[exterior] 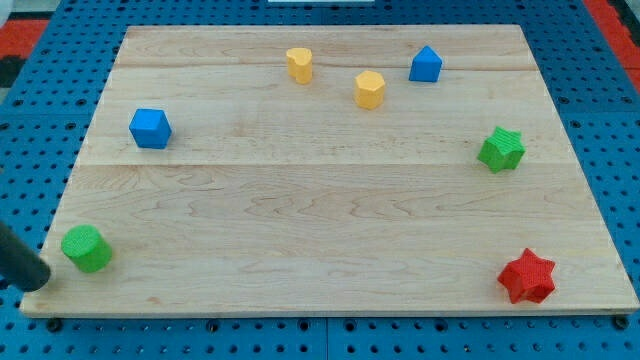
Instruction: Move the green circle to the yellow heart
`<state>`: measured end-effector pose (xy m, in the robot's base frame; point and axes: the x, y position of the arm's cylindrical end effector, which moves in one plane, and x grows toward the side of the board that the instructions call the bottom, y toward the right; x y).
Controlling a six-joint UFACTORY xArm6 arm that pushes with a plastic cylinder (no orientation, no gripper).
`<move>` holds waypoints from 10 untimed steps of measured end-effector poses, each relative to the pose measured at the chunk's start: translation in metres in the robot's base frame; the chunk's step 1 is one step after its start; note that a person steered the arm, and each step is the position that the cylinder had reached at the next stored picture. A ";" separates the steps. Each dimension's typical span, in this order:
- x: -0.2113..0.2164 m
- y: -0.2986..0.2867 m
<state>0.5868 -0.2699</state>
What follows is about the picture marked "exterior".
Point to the green cylinder block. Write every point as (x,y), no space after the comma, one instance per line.
(86,248)

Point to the yellow heart block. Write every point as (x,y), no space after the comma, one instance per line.
(299,64)

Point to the wooden board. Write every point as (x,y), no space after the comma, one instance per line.
(279,199)

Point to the yellow hexagon block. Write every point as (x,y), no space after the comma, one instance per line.
(369,89)

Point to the blue pentagon block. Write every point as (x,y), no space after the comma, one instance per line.
(426,66)

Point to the blue cube block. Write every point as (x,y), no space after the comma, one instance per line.
(150,128)

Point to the green star block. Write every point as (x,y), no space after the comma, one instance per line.
(502,150)

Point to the red star block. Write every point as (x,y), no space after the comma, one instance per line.
(528,278)

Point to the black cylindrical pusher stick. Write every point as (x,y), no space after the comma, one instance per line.
(20,265)

